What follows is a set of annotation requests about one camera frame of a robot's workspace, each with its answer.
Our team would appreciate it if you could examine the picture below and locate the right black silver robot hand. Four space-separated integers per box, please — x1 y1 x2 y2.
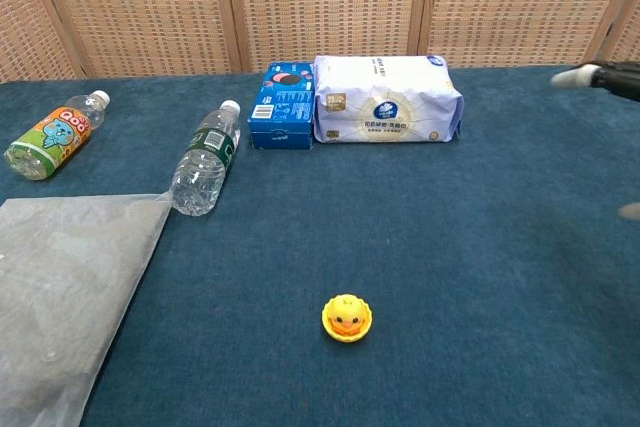
549 60 640 221

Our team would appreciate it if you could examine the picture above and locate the small yellow rubber duck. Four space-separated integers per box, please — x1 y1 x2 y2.
327 296 369 337

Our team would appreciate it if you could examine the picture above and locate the white tissue pack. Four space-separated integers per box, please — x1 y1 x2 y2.
312 53 464 145

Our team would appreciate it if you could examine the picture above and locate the blue carpet table cover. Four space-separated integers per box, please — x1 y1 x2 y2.
0 64 640 427

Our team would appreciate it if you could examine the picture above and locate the woven bamboo folding screen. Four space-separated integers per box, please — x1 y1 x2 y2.
0 0 640 84

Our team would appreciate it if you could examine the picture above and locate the blue cookie box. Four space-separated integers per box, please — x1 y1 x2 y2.
246 61 317 151

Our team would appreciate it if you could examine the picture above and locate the green label water bottle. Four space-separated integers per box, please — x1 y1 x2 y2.
168 99 243 218

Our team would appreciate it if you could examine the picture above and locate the orange label drink bottle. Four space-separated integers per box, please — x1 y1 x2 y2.
3 89 112 182

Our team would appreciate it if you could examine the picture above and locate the clear plastic zip bag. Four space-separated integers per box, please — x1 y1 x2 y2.
0 192 175 427

